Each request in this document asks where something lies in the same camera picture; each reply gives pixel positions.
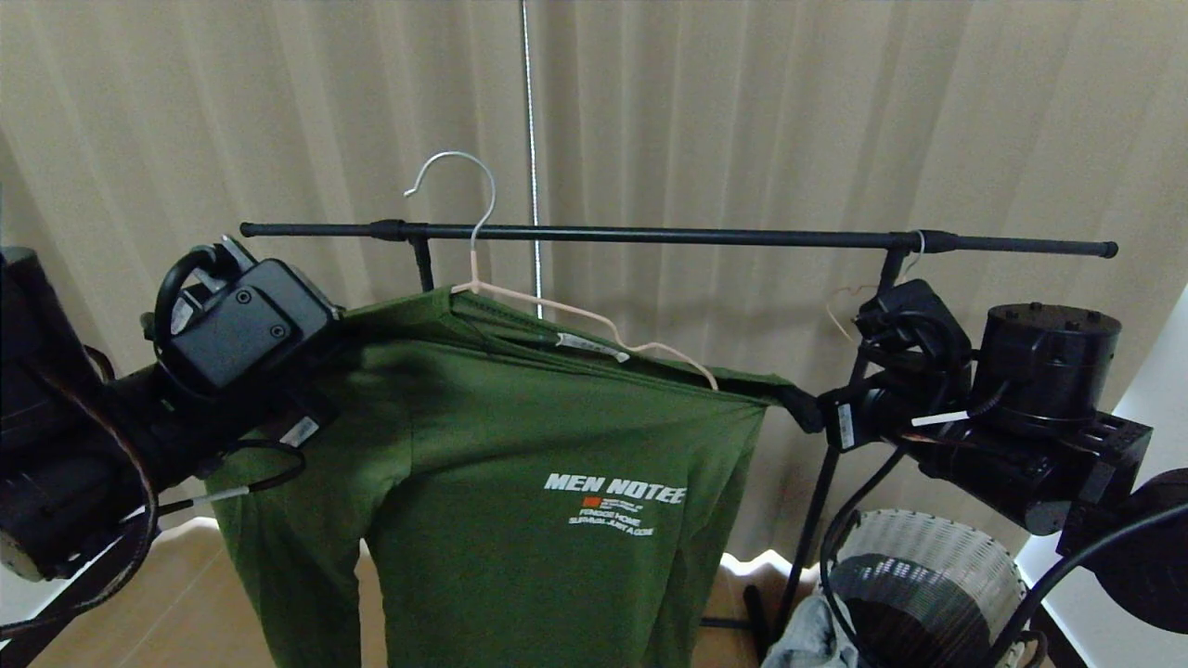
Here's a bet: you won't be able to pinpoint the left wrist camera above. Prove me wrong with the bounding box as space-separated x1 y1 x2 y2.
139 235 342 395

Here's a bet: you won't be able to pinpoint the pink clothes hanger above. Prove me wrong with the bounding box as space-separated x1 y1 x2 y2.
404 151 720 391
824 243 929 346

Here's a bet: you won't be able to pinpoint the white laundry basket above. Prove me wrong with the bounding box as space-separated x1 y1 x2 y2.
821 508 1033 668

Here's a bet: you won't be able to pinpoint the pale grey shorts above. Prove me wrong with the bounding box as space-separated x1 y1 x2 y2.
761 594 859 668

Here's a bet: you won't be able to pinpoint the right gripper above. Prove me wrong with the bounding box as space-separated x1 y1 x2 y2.
817 376 938 456

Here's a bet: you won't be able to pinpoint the black clothes rack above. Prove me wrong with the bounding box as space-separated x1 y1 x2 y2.
239 220 1117 650

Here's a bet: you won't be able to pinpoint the beige curtain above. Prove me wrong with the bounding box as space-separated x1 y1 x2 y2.
0 0 1188 576

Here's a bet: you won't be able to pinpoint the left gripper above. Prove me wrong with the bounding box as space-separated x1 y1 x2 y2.
111 343 349 493

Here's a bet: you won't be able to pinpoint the green printed t-shirt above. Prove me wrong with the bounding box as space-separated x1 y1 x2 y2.
204 288 824 668

